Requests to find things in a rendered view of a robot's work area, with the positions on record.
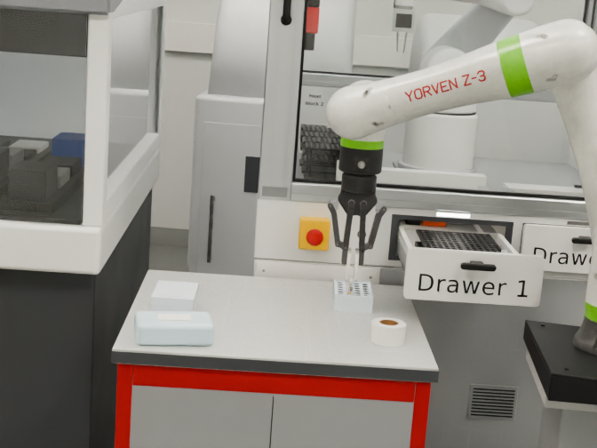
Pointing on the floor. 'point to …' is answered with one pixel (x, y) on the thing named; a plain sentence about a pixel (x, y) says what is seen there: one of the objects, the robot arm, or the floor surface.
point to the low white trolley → (274, 372)
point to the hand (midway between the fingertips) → (352, 264)
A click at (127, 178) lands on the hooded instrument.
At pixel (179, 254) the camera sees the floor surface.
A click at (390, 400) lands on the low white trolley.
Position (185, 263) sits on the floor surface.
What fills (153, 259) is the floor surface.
